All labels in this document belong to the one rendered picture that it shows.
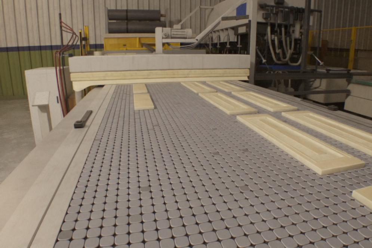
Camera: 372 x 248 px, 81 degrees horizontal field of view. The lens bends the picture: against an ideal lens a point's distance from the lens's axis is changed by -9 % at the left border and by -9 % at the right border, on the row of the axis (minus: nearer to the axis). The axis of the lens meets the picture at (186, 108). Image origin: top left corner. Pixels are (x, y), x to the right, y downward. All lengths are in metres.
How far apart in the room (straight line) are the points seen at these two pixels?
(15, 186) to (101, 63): 2.18
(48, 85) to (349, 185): 3.25
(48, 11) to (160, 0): 3.09
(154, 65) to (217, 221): 2.45
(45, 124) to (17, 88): 4.84
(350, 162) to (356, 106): 3.90
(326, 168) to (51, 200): 0.80
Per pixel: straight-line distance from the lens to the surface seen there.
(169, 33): 3.73
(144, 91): 2.15
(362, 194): 0.76
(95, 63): 2.89
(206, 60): 3.00
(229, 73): 3.13
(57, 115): 3.48
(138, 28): 6.39
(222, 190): 0.68
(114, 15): 6.49
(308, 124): 1.32
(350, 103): 4.89
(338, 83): 5.52
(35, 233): 0.62
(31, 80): 3.49
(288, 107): 1.64
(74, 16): 7.37
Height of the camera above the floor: 1.24
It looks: 14 degrees down
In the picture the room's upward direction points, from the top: straight up
